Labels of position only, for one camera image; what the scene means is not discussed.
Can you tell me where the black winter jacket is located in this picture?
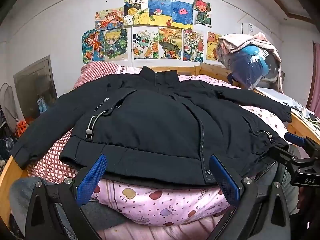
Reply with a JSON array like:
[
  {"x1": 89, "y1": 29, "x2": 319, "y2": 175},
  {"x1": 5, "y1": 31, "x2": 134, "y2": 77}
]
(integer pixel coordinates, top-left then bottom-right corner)
[{"x1": 11, "y1": 67, "x2": 291, "y2": 188}]

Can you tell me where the red checkered pillow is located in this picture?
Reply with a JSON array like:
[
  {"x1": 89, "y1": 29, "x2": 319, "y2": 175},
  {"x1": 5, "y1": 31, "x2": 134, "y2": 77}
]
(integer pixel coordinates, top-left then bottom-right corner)
[{"x1": 26, "y1": 61, "x2": 121, "y2": 184}]

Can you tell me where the bagged bedding bundle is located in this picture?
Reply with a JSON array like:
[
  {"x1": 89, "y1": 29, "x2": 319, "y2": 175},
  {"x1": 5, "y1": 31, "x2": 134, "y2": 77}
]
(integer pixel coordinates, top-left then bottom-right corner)
[{"x1": 216, "y1": 33, "x2": 283, "y2": 93}]

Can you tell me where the pink apple-print quilt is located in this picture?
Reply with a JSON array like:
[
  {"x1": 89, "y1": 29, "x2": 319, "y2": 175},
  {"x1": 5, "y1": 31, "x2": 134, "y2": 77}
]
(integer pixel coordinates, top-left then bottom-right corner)
[{"x1": 89, "y1": 67, "x2": 291, "y2": 226}]

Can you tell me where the standing electric fan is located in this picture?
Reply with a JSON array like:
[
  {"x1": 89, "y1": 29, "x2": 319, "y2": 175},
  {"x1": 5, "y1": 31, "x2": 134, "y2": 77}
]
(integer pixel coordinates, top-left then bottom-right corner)
[{"x1": 1, "y1": 82, "x2": 18, "y2": 124}]

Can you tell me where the yellow bear drawing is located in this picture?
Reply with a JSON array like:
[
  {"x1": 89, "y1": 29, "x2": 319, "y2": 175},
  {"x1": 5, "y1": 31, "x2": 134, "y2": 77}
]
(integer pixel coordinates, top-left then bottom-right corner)
[{"x1": 206, "y1": 31, "x2": 220, "y2": 61}]

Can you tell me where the red 2024 festive drawing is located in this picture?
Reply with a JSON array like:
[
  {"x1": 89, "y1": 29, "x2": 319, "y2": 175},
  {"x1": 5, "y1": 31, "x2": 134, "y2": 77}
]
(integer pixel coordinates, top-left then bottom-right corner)
[{"x1": 183, "y1": 30, "x2": 204, "y2": 62}]

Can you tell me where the red-haired green-coat figure drawing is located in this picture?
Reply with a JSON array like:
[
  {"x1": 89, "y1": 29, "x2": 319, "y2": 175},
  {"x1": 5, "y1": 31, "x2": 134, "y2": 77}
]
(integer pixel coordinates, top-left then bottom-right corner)
[{"x1": 193, "y1": 0, "x2": 212, "y2": 26}]

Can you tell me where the landscape dinosaur drawing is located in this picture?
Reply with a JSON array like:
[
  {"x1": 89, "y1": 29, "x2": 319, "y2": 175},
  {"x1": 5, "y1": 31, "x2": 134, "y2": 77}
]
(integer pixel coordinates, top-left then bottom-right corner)
[{"x1": 158, "y1": 28, "x2": 182, "y2": 60}]

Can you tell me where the blue sea beach drawing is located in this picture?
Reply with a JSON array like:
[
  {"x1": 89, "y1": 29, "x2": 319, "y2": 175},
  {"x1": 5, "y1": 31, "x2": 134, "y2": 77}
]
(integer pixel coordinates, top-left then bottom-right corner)
[{"x1": 148, "y1": 0, "x2": 193, "y2": 29}]

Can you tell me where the mermaid girl drawing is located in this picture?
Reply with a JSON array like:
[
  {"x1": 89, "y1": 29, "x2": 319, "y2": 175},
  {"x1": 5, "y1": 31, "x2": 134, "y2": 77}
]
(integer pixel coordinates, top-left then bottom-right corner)
[{"x1": 82, "y1": 29, "x2": 105, "y2": 64}]

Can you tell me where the oranges and cup drawing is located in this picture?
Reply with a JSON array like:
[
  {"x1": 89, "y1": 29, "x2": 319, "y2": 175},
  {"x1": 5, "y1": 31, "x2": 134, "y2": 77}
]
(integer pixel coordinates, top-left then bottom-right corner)
[{"x1": 133, "y1": 27, "x2": 159, "y2": 59}]

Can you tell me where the blond boy drawing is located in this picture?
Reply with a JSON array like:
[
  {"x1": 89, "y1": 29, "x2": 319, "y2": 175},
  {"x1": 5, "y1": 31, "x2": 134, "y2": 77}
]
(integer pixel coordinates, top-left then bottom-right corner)
[{"x1": 103, "y1": 28, "x2": 128, "y2": 61}]

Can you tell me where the orange-haired girl drawing top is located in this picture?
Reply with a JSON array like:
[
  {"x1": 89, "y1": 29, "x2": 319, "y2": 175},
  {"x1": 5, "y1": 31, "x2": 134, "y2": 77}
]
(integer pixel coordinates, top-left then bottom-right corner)
[{"x1": 95, "y1": 7, "x2": 124, "y2": 31}]

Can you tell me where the moon and stars drawing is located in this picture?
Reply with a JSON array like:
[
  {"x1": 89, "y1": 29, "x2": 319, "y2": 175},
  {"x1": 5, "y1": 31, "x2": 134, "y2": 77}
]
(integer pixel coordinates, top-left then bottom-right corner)
[{"x1": 124, "y1": 0, "x2": 150, "y2": 27}]

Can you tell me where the wooden bed frame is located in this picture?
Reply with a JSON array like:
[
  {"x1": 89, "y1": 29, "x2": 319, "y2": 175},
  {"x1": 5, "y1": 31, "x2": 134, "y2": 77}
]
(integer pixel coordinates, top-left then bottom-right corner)
[{"x1": 1, "y1": 63, "x2": 319, "y2": 229}]

